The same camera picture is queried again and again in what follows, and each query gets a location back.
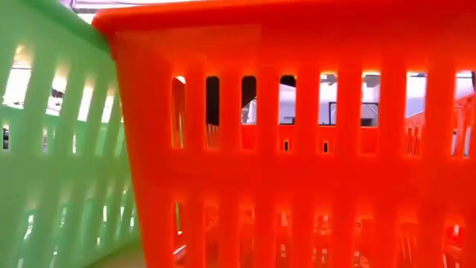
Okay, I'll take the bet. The orange plastic basket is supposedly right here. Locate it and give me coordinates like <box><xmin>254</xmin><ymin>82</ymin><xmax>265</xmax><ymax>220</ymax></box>
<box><xmin>91</xmin><ymin>0</ymin><xmax>476</xmax><ymax>268</ymax></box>

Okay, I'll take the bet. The green plastic basket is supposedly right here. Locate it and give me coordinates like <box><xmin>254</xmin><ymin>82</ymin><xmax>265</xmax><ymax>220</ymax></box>
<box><xmin>0</xmin><ymin>0</ymin><xmax>141</xmax><ymax>268</ymax></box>

